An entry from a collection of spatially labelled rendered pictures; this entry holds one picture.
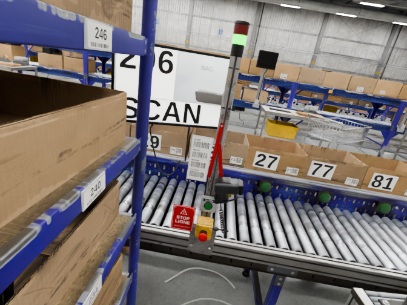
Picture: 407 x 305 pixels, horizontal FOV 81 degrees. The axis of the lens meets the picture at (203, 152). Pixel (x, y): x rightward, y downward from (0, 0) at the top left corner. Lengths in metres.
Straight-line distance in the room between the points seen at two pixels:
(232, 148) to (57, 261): 1.32
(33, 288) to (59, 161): 0.16
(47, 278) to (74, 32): 0.32
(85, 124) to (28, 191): 0.12
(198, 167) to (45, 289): 0.70
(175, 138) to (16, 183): 1.36
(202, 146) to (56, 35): 0.76
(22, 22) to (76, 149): 0.19
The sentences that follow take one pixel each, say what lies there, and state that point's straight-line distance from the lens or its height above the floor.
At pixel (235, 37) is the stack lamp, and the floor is 1.61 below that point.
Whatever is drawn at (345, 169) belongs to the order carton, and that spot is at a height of 1.00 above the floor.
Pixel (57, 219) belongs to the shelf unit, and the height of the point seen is 1.33.
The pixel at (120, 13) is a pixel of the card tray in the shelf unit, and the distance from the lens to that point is 0.46.
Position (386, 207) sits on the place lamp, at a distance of 1.98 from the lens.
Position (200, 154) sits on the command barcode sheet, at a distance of 0.97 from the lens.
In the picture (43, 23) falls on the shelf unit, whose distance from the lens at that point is 0.26.
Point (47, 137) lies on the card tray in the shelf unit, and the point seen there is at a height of 1.41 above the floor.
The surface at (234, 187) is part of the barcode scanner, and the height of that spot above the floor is 1.08.
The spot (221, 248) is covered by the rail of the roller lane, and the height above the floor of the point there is 0.71.
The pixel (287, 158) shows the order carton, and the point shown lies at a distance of 1.67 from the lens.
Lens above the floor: 1.52
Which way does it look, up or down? 21 degrees down
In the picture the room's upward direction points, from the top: 9 degrees clockwise
